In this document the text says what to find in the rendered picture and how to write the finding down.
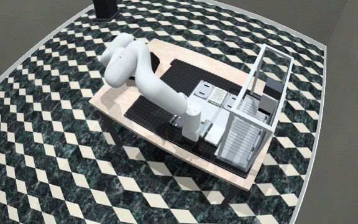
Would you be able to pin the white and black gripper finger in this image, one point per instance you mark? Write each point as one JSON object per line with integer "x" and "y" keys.
{"x": 201, "y": 139}
{"x": 180, "y": 128}

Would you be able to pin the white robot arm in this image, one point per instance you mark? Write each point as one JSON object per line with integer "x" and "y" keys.
{"x": 134, "y": 60}

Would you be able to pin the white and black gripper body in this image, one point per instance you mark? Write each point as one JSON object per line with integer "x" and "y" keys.
{"x": 194, "y": 136}

